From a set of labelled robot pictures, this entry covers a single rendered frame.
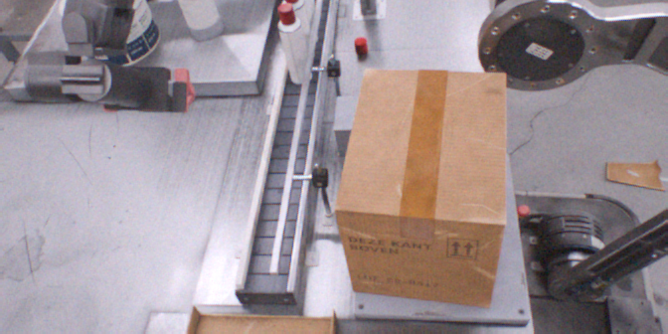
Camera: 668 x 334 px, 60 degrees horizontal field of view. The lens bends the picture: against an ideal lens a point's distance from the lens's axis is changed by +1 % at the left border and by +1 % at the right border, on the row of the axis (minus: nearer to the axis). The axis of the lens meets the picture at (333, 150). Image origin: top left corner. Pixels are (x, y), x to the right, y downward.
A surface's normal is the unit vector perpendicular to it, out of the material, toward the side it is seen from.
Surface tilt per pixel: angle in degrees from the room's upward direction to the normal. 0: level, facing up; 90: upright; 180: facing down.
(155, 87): 39
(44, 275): 0
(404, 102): 0
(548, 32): 90
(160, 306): 0
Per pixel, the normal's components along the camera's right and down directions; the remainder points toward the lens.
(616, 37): -0.16, 0.77
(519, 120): -0.13, -0.63
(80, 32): -0.21, 0.19
